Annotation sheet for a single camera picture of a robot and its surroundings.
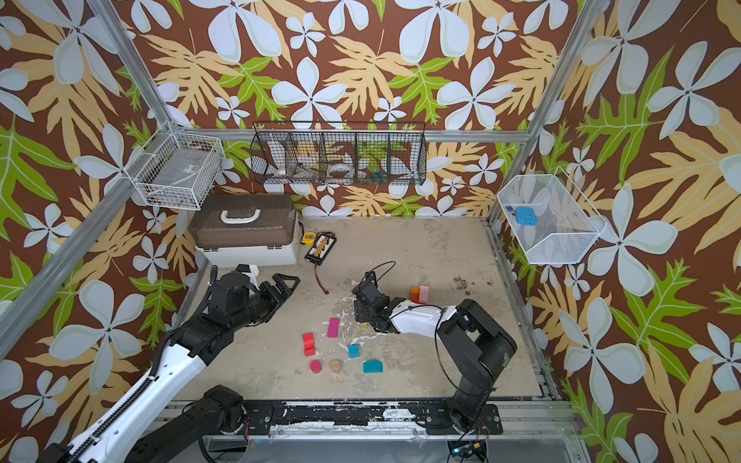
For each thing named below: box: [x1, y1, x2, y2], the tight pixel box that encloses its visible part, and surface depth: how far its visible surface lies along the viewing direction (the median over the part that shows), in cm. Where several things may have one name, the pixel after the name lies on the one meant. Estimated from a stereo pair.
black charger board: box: [304, 231, 337, 267], surface depth 112 cm
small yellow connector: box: [301, 231, 317, 246], surface depth 113 cm
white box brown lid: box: [188, 193, 299, 268], surface depth 97 cm
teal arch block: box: [362, 358, 385, 374], surface depth 84 cm
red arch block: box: [301, 332, 316, 357], surface depth 88 cm
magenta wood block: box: [327, 317, 340, 339], surface depth 93 cm
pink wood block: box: [418, 284, 430, 304], surface depth 98 cm
